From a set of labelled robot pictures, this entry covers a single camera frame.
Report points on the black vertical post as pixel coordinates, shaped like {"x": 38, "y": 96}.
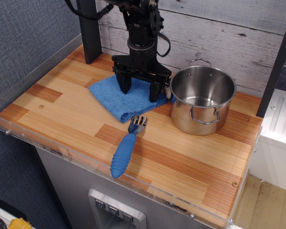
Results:
{"x": 273, "y": 79}
{"x": 90, "y": 31}

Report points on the yellow and black object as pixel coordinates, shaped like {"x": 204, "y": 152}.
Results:
{"x": 12, "y": 218}

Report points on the clear acrylic table guard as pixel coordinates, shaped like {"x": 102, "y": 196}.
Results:
{"x": 178, "y": 181}

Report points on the white toy sink unit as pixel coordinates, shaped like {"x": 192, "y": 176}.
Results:
{"x": 268, "y": 160}

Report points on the black and white sushi toy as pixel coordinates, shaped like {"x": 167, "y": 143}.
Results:
{"x": 168, "y": 92}

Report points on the black vertical post right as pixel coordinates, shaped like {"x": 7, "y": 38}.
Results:
{"x": 273, "y": 79}

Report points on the blue microfiber cloth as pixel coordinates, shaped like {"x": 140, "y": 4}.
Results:
{"x": 124, "y": 106}

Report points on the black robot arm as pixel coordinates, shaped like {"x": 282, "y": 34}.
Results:
{"x": 144, "y": 23}

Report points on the black vertical post left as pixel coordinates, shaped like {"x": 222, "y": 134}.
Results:
{"x": 90, "y": 31}

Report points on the stainless steel pot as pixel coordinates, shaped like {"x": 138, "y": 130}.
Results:
{"x": 201, "y": 96}

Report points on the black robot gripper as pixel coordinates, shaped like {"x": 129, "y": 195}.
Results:
{"x": 141, "y": 64}

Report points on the silver dispenser button panel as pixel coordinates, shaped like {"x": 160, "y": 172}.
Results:
{"x": 110, "y": 213}

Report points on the blue-handled metal fork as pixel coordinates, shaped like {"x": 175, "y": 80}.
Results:
{"x": 122, "y": 156}

